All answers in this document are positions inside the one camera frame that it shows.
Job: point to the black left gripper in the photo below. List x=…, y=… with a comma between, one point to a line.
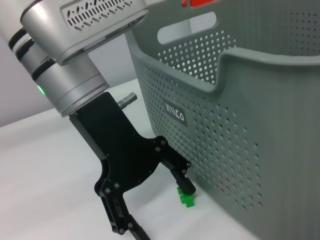
x=117, y=145

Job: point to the grey perforated storage bin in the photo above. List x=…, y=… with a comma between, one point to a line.
x=250, y=150

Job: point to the green toy brick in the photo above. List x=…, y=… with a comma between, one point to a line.
x=187, y=200

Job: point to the left gripper silver metal fitting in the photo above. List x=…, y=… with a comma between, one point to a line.
x=128, y=99

